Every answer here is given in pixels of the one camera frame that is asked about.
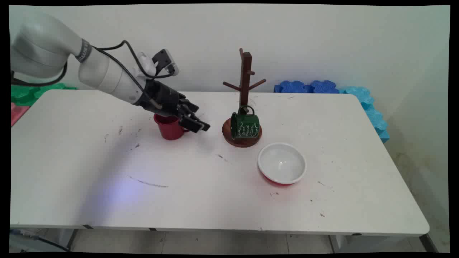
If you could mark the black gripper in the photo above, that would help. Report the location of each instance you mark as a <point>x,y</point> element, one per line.
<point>161,98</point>

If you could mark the green enamel mug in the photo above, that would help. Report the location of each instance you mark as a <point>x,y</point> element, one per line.
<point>245,127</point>

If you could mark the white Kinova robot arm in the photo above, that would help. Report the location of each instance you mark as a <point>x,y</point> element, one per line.
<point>43,43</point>

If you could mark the red enamel mug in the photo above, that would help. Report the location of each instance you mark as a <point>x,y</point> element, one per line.
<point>170,130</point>

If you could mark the brown wooden mug tree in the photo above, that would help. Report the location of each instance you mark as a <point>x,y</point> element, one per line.
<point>246,79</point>

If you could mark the white bowl red outside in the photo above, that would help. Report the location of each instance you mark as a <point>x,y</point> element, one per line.
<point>281,165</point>

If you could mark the dark blue foam mat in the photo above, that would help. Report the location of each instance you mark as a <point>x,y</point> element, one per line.
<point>292,87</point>
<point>324,87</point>

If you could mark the red foam mat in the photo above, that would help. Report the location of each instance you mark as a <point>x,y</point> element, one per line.
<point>18,113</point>

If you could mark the light blue foam mat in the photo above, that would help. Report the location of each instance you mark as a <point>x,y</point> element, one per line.
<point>373,114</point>

